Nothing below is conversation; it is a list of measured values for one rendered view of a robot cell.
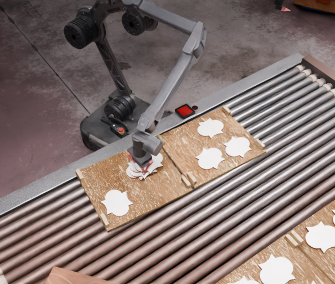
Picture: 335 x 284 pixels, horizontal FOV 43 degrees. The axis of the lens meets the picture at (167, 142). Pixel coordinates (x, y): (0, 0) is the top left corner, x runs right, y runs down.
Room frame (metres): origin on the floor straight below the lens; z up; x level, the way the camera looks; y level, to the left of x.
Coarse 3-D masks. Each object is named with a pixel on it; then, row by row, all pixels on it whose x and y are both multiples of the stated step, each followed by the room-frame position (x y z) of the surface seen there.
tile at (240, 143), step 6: (234, 138) 1.39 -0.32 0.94; (240, 138) 1.39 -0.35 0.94; (228, 144) 1.35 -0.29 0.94; (234, 144) 1.35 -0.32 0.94; (240, 144) 1.35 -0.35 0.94; (246, 144) 1.35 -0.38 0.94; (228, 150) 1.31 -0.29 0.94; (234, 150) 1.31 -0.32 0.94; (240, 150) 1.31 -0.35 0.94; (246, 150) 1.31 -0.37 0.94; (234, 156) 1.28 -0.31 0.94; (240, 156) 1.28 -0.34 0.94
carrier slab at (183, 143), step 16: (224, 112) 1.58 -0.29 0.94; (176, 128) 1.46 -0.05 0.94; (192, 128) 1.46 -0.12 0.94; (224, 128) 1.46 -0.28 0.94; (240, 128) 1.46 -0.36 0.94; (176, 144) 1.36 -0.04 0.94; (192, 144) 1.36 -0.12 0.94; (208, 144) 1.36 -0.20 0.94; (256, 144) 1.36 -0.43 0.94; (176, 160) 1.26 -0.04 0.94; (192, 160) 1.26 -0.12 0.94; (240, 160) 1.26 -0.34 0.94; (208, 176) 1.17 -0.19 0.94
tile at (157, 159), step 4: (152, 156) 1.25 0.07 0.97; (156, 156) 1.25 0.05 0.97; (160, 156) 1.25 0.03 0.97; (156, 160) 1.23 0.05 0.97; (160, 160) 1.23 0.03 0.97; (136, 164) 1.21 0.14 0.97; (152, 164) 1.21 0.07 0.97; (156, 164) 1.21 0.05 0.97; (160, 164) 1.21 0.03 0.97; (136, 168) 1.18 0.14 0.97; (140, 168) 1.18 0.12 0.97; (144, 168) 1.18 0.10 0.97; (148, 168) 1.18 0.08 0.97; (152, 168) 1.18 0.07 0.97; (156, 168) 1.19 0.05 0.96
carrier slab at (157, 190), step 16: (112, 160) 1.26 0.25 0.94; (128, 160) 1.26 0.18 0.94; (96, 176) 1.16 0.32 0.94; (112, 176) 1.16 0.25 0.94; (160, 176) 1.16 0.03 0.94; (176, 176) 1.16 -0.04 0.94; (96, 192) 1.08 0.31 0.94; (128, 192) 1.08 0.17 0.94; (144, 192) 1.08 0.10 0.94; (160, 192) 1.08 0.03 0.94; (176, 192) 1.08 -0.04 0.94; (96, 208) 0.99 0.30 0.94; (144, 208) 0.99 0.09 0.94; (112, 224) 0.92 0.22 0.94
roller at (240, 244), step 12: (312, 192) 1.10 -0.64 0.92; (324, 192) 1.11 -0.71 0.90; (300, 204) 1.04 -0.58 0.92; (276, 216) 0.97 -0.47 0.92; (288, 216) 0.98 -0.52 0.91; (264, 228) 0.91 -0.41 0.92; (240, 240) 0.86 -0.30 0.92; (252, 240) 0.86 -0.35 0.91; (228, 252) 0.80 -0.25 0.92; (204, 264) 0.75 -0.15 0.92; (216, 264) 0.76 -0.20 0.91; (192, 276) 0.70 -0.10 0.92
